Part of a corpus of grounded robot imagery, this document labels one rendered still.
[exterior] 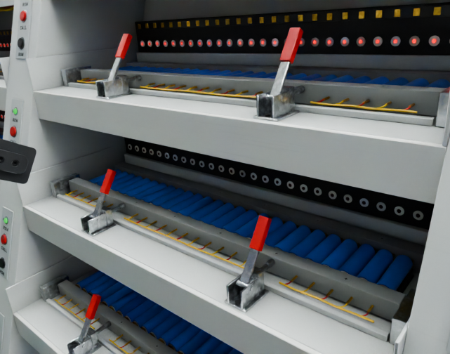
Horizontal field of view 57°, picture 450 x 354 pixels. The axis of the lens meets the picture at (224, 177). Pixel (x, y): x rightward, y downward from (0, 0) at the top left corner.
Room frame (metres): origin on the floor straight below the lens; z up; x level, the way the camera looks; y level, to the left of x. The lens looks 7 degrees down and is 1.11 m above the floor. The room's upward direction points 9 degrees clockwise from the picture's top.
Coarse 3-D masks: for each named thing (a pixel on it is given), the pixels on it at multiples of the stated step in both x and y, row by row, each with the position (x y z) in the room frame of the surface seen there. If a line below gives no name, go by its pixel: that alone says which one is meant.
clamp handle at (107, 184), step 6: (108, 174) 0.58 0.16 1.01; (114, 174) 0.58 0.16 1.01; (108, 180) 0.58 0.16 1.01; (102, 186) 0.58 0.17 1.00; (108, 186) 0.58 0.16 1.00; (102, 192) 0.57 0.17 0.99; (108, 192) 0.58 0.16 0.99; (102, 198) 0.57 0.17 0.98; (96, 204) 0.57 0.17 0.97; (96, 210) 0.57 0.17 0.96; (96, 216) 0.57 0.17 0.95
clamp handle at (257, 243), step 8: (264, 216) 0.42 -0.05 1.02; (256, 224) 0.42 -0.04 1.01; (264, 224) 0.41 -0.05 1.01; (256, 232) 0.41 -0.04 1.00; (264, 232) 0.41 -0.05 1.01; (256, 240) 0.41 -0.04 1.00; (264, 240) 0.41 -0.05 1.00; (256, 248) 0.41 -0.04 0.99; (248, 256) 0.41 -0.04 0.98; (256, 256) 0.41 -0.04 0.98; (248, 264) 0.41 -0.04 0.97; (248, 272) 0.40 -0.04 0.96; (240, 280) 0.41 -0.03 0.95; (248, 280) 0.40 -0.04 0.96
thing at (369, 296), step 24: (96, 192) 0.65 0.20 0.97; (144, 216) 0.58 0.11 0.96; (168, 216) 0.55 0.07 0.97; (192, 240) 0.52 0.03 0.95; (216, 240) 0.49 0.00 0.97; (240, 240) 0.48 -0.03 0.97; (288, 264) 0.43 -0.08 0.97; (312, 264) 0.42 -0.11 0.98; (312, 288) 0.41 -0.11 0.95; (336, 288) 0.40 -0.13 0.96; (360, 288) 0.38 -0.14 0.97; (384, 288) 0.38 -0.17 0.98; (384, 312) 0.37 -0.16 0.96
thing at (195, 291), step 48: (48, 192) 0.70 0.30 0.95; (240, 192) 0.61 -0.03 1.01; (48, 240) 0.64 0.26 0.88; (96, 240) 0.54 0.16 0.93; (144, 240) 0.54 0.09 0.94; (144, 288) 0.48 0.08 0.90; (192, 288) 0.43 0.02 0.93; (288, 288) 0.42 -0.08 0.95; (240, 336) 0.39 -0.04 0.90; (288, 336) 0.36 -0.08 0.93; (336, 336) 0.35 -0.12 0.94
